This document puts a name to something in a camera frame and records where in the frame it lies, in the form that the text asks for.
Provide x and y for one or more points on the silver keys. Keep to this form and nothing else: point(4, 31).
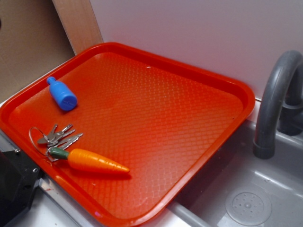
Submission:
point(54, 139)

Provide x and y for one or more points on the blue toy bottle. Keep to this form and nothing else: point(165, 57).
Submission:
point(62, 95)

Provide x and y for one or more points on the light wooden board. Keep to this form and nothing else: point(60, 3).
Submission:
point(79, 22)

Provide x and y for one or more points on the grey toy faucet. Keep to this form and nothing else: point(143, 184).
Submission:
point(281, 108)

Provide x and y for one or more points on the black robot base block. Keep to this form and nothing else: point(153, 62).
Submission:
point(19, 177)

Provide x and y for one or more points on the orange plastic tray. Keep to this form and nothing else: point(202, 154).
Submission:
point(160, 118)

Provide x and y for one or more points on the grey toy sink basin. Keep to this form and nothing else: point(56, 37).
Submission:
point(236, 189)

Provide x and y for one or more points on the orange toy carrot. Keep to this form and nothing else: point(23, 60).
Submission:
point(88, 161)

